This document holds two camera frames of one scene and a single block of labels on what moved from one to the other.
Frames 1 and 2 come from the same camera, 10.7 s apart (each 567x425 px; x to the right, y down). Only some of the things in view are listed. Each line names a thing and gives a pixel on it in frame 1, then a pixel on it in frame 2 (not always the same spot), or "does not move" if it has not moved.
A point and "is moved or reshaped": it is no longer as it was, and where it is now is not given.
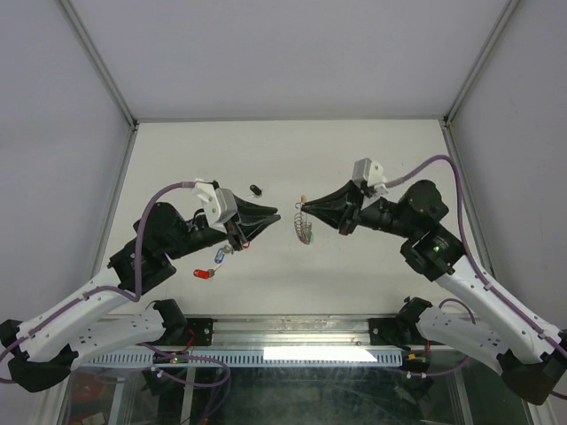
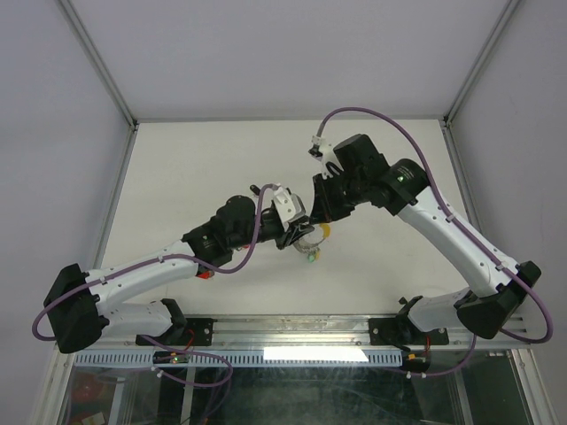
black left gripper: x=247 y=211 -> x=296 y=230
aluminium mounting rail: x=294 y=331 does not move
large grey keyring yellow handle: x=303 y=228 is moved or reshaped
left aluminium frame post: x=78 y=29 does not move
